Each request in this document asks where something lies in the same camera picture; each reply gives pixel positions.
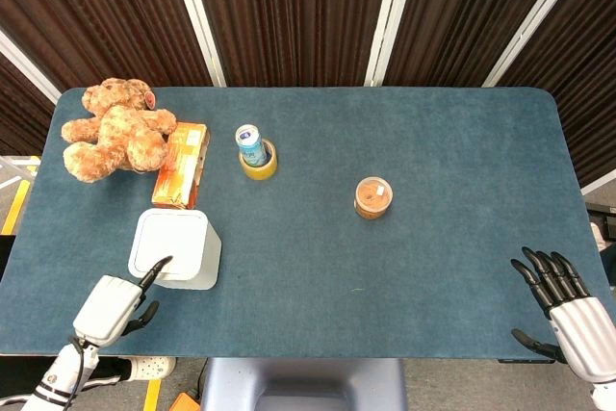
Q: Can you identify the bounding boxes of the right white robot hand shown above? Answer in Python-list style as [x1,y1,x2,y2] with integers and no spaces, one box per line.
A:
[510,246,616,382]

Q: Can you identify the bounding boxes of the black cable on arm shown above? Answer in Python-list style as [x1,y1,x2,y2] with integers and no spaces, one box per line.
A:
[64,337,97,411]

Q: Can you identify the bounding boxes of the orange object on floor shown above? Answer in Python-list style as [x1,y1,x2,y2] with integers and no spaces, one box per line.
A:
[168,392,202,411]

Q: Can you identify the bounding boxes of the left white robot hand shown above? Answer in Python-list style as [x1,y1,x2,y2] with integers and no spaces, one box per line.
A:
[72,255,174,347]

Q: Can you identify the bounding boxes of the brown lidded jar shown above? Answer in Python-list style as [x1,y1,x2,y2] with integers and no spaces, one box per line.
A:
[354,176,394,220]

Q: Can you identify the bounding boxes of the yellow tape roll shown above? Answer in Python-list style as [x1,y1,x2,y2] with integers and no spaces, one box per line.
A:
[239,139,279,181]

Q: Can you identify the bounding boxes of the brown teddy bear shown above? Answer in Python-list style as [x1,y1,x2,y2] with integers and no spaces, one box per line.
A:
[61,77,178,184]

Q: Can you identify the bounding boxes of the blue table mat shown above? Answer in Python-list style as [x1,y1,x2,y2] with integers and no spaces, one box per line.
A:
[0,86,616,362]

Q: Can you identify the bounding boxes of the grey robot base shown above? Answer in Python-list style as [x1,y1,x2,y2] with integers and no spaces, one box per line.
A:
[199,357,408,411]

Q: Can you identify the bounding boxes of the orange snack box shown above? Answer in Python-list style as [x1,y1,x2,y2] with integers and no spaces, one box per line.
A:
[151,122,212,210]

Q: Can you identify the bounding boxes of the white square box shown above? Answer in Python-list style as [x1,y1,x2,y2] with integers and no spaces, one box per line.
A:
[127,208,223,291]

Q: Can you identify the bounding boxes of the white perforated shoe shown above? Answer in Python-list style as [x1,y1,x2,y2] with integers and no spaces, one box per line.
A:
[128,355,177,382]

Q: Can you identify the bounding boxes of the blue drink can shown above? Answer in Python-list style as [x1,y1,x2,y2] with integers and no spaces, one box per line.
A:
[234,123,269,167]

